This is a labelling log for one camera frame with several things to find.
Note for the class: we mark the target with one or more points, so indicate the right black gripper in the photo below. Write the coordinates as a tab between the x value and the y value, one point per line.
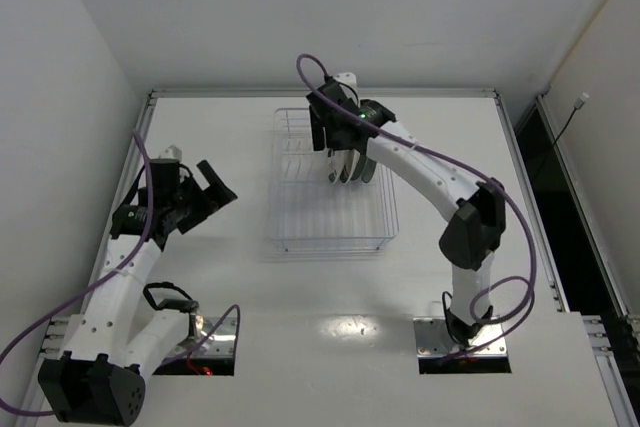
338	140

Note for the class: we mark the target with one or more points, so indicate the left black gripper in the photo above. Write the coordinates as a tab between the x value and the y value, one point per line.
198	197

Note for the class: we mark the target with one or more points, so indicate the green red rimmed plate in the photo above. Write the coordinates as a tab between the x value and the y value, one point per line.
351	170
335	165

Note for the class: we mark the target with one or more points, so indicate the white plate with characters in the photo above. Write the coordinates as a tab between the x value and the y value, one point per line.
368	171

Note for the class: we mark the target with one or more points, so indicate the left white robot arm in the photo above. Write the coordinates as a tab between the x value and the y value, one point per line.
100	375

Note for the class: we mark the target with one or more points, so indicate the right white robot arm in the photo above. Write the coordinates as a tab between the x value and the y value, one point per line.
473	210

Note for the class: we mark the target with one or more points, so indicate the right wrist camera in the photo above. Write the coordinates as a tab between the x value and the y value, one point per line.
349	81

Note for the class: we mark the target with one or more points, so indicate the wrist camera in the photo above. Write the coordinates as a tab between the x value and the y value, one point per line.
349	81
172	153

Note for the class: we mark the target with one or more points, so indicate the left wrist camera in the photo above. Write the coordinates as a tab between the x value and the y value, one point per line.
172	153

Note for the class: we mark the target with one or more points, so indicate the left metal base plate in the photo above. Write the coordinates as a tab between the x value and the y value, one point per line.
218	344

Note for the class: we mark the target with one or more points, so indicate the metal base plate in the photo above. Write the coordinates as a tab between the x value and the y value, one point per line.
433	341
218	344

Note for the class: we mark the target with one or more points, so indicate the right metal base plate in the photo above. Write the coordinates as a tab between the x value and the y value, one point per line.
433	341

